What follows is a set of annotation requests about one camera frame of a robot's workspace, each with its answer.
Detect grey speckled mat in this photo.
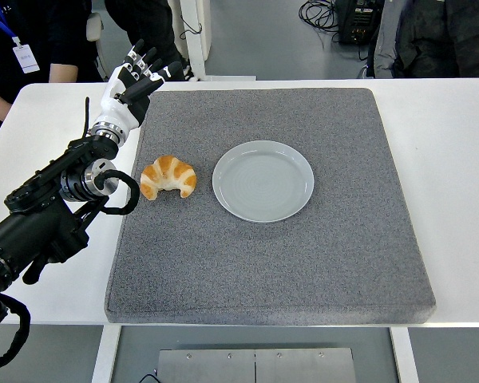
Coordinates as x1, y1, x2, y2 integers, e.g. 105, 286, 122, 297
104, 87, 437, 325

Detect white cabinet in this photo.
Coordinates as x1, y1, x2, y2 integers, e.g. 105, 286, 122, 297
199, 0, 212, 61

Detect white table leg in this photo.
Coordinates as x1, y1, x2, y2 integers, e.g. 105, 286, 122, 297
90, 325, 123, 383
389, 326, 420, 383

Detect white chair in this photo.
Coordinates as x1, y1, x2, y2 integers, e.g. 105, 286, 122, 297
85, 11, 109, 81

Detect black equipment box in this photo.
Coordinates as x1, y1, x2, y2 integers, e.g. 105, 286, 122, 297
334, 0, 384, 45

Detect white badge on blue lanyard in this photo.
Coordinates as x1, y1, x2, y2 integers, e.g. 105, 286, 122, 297
0, 10, 41, 75

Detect round grey plate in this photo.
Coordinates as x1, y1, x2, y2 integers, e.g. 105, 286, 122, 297
212, 140, 315, 223

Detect person with lanyard badge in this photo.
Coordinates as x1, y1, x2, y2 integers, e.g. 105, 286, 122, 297
0, 0, 97, 157

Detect person in dark jacket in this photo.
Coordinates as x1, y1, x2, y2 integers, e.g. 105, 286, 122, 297
366, 0, 479, 80

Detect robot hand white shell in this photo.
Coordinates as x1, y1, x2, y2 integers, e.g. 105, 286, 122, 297
90, 38, 184, 131

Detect person in black trousers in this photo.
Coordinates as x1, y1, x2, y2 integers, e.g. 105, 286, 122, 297
103, 0, 196, 83

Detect golden croissant bread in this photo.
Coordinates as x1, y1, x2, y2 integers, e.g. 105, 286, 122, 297
140, 155, 198, 201

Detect black floor cables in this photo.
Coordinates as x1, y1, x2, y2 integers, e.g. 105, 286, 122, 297
298, 0, 341, 43

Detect grey metal plate with screws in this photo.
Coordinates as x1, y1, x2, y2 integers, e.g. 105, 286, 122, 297
156, 347, 357, 383

